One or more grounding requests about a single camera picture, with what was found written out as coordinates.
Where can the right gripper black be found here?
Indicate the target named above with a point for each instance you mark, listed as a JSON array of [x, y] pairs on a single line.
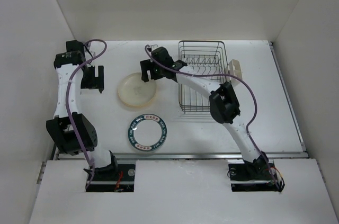
[[146, 65]]

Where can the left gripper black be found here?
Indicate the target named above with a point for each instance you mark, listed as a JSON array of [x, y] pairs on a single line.
[[94, 82]]

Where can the cream plate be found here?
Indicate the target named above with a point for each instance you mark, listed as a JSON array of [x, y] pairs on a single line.
[[134, 80]]

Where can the grey patterned plate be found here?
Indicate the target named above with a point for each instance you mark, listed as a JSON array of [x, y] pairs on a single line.
[[147, 132]]

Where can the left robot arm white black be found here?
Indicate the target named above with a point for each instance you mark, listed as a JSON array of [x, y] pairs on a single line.
[[70, 130]]

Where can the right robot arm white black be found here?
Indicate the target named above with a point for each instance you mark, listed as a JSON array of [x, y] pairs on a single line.
[[223, 102]]

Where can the beige cutlery holder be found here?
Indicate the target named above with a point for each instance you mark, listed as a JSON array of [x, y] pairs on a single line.
[[233, 68]]

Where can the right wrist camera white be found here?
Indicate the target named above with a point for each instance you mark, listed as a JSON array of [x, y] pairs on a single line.
[[152, 47]]

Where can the black wire dish rack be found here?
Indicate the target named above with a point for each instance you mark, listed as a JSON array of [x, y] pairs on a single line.
[[205, 58]]

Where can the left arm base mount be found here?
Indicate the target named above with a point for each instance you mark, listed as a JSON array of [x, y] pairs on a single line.
[[113, 179]]

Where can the aluminium rail side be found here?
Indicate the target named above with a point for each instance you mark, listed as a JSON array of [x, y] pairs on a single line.
[[295, 122]]

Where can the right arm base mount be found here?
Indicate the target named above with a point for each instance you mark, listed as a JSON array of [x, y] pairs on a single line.
[[244, 178]]

